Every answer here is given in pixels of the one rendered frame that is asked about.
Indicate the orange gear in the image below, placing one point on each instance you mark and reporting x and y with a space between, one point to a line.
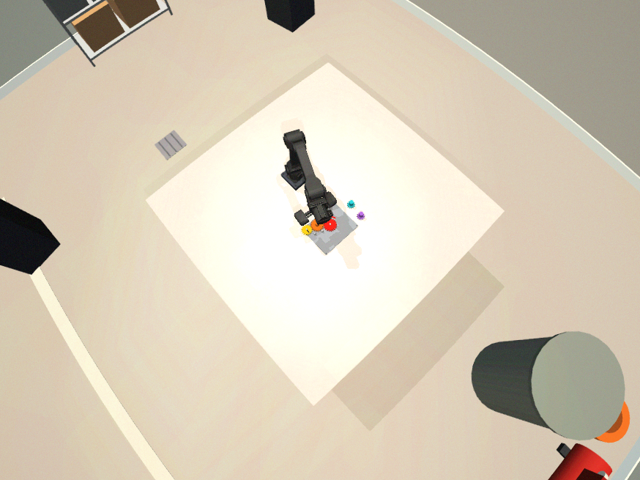
315 226

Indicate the red gear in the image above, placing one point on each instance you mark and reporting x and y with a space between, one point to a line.
331 227

